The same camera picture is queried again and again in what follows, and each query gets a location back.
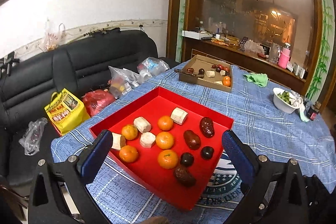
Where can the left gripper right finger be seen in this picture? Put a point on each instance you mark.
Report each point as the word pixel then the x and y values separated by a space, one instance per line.
pixel 273 192

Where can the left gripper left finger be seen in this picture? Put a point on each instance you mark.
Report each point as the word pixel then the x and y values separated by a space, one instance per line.
pixel 59 194

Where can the beige sugarcane chunk front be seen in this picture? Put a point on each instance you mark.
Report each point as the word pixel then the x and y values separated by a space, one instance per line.
pixel 119 141

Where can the dark plum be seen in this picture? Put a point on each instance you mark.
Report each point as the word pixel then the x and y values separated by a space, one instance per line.
pixel 207 152
pixel 187 159

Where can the small wrinkled red date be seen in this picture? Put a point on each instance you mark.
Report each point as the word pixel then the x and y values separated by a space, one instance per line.
pixel 183 176

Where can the large wrinkled red date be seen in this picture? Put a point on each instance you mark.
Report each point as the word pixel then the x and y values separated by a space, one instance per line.
pixel 207 127

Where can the smooth brown date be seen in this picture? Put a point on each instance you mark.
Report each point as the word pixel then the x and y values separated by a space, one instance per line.
pixel 192 140

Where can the round beige sugarcane chunk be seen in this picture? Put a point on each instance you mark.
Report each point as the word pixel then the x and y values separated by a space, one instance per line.
pixel 147 140

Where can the small orange mandarin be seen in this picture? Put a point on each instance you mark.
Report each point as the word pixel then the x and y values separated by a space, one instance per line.
pixel 168 159

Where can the beige sugarcane chunk back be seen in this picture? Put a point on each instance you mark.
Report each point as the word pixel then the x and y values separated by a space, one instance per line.
pixel 178 116

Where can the blue plaid tablecloth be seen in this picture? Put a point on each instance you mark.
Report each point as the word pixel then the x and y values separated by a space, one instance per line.
pixel 257 122

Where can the crumpled clear plastic bag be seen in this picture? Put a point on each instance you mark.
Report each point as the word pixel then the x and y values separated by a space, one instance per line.
pixel 31 139

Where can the black red jar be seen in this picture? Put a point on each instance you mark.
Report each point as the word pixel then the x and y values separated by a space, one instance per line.
pixel 313 111

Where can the yellow paper bag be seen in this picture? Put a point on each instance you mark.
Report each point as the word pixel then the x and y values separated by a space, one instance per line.
pixel 66 111

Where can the white bowl with greens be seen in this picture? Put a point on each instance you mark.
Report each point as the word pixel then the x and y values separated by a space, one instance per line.
pixel 285 101

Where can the white towel green edge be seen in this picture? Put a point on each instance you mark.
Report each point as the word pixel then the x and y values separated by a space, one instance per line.
pixel 302 108

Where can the red plastic bag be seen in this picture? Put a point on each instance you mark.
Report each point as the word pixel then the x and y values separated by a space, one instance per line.
pixel 96 101

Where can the red tray box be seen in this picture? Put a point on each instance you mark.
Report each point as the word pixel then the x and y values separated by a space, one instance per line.
pixel 146 170

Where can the green cloth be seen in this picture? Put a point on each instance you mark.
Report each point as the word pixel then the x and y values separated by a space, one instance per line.
pixel 260 79

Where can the wooden sideboard counter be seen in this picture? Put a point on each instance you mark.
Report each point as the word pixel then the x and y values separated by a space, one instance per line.
pixel 247 61

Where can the clear plastic bag goods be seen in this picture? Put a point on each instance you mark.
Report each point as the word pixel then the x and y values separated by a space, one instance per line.
pixel 123 81

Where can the cardboard box tray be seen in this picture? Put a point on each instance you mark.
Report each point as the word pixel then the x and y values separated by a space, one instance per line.
pixel 207 72

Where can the pink thermos bottle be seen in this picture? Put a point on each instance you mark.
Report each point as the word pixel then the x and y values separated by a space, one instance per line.
pixel 284 56

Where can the glass pitcher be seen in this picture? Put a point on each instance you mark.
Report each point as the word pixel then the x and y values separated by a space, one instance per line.
pixel 274 53

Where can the black leather sofa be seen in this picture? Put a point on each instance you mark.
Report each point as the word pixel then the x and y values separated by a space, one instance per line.
pixel 79 67

